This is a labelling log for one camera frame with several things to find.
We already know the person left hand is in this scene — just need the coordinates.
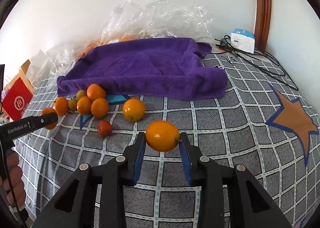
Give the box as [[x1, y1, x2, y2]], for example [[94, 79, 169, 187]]
[[7, 151, 26, 207]]

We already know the purple towel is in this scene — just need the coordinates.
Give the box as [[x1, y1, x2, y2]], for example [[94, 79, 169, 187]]
[[57, 38, 228, 101]]

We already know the black cable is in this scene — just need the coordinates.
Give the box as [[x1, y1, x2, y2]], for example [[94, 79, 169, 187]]
[[214, 34, 299, 92]]

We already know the small green brown fruit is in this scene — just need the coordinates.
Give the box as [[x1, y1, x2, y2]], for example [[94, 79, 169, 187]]
[[68, 99, 78, 111]]

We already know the orange mandarin top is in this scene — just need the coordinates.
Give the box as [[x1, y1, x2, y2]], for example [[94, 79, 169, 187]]
[[86, 84, 106, 101]]

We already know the clear plastic bag right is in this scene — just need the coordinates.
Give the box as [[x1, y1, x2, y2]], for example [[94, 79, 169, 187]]
[[97, 0, 214, 45]]

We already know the white plastic bag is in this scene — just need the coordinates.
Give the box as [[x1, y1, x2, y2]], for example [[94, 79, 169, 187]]
[[25, 50, 53, 87]]

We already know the clear plastic bag left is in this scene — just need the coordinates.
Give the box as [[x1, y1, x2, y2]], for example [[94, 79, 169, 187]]
[[46, 41, 99, 76]]

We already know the large orange citrus fruit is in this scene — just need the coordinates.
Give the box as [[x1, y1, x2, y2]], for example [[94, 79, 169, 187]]
[[145, 120, 181, 152]]

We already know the wooden door frame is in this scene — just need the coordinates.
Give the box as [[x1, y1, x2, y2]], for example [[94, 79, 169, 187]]
[[254, 0, 272, 52]]

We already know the orange kumquat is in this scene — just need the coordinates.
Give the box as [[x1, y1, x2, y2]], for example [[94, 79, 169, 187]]
[[91, 98, 109, 119], [76, 96, 92, 116]]

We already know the orange mandarin front left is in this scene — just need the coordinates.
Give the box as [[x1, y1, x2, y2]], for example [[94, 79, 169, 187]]
[[41, 107, 58, 130]]

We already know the orange mandarin far left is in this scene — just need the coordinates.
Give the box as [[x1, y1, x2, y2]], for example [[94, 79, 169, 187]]
[[53, 97, 69, 116]]

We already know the red paper bag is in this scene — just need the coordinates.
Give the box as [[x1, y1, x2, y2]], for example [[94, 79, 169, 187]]
[[2, 78, 33, 121]]

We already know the clear plastic bag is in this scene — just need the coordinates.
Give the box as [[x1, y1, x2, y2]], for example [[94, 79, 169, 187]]
[[46, 41, 99, 76], [97, 0, 214, 45]]

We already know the grey checked blanket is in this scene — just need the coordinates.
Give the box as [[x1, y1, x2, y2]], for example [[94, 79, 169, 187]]
[[15, 54, 319, 227]]

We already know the green brown round fruit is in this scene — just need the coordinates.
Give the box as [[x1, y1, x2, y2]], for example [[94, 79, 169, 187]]
[[75, 90, 87, 101]]

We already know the small red tomato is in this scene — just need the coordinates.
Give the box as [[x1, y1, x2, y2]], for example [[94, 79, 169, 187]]
[[97, 120, 113, 137]]

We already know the orange mandarin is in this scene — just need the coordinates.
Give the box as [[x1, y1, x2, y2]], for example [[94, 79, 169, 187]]
[[86, 84, 106, 101], [41, 107, 58, 130], [53, 97, 69, 116]]

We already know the orange kumquat right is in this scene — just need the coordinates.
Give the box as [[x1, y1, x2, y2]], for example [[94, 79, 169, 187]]
[[91, 98, 109, 119]]

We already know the white blue charger box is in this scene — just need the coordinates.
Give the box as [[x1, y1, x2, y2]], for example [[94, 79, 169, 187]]
[[231, 29, 255, 54]]

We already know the orange kumquat middle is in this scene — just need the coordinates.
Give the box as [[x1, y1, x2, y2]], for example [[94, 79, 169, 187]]
[[76, 96, 92, 116]]

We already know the yellow orange citrus fruit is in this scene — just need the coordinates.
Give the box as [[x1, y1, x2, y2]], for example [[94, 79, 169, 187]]
[[123, 98, 145, 122]]

